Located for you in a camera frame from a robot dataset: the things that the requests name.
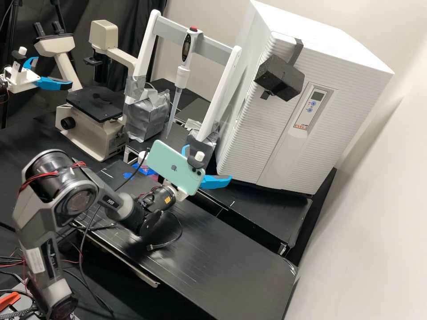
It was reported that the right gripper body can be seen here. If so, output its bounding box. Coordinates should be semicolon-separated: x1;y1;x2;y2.
163;180;191;202

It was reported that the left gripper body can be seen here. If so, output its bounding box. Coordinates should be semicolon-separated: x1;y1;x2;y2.
3;65;40;92

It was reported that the incubator door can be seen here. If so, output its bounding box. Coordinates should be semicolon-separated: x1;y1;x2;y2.
215;30;338;196

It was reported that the left phone holder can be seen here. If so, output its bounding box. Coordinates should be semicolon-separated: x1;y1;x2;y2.
11;46;29;73

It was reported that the cream microscope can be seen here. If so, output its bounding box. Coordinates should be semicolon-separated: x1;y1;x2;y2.
32;19;140;163

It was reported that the white pipette stand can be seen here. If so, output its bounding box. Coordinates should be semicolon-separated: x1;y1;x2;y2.
122;9;243;168

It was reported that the pipette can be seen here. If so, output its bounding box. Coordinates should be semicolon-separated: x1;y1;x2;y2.
165;25;204;138

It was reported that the white incubator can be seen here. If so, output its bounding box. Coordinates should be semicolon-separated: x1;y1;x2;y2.
213;0;395;197

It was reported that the orange clamp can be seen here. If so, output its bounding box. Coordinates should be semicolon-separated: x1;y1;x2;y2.
0;290;21;306

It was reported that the right wrist camera phone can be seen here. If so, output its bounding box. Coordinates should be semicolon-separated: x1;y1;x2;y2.
145;139;207;196

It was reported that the black cable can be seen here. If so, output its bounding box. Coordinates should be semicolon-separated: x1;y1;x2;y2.
146;209;183;252
77;156;149;316

